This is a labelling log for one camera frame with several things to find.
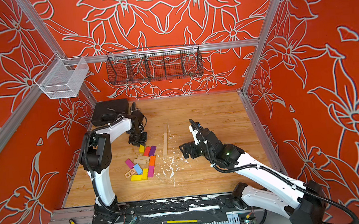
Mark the magenta block lower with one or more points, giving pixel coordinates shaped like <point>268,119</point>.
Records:
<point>151,171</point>

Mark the black wire basket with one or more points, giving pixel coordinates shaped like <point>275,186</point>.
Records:
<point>158,64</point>

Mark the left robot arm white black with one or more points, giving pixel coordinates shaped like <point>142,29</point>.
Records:
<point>96,155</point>

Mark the red block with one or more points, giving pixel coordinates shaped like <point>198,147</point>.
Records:
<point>147,151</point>

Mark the magenta block left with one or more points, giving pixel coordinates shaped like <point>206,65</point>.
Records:
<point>130,164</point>

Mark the black plastic tool case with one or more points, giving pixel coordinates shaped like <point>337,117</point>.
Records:
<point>108,111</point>

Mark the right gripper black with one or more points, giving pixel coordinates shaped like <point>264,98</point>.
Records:
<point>188,149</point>

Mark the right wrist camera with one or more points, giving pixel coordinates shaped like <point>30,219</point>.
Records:
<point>196,130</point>

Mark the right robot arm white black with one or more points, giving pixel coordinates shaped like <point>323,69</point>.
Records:
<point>300,202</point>

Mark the purple block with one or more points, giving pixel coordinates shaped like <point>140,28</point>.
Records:
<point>152,150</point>

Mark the magenta block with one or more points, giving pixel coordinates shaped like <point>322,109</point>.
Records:
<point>130,164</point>
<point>151,171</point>

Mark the white mesh basket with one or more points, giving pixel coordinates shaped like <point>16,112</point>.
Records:
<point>63,78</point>

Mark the yellow pencil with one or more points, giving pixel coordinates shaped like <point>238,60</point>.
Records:
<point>182,221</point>

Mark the blue block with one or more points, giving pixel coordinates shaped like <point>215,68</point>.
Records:
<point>138,169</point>

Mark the yellow block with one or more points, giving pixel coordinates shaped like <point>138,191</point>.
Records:
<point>141,149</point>
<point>145,173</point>
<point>136,178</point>

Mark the orange block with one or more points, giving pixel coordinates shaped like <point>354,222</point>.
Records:
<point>152,161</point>

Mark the printed wooden block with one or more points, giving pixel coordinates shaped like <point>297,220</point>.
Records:
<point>130,173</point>

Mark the natural wood block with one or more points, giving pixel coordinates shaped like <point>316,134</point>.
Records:
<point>165,139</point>
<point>165,128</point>
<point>141,157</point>
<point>165,149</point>
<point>140,161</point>

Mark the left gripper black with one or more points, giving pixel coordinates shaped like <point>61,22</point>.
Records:
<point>143,141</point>

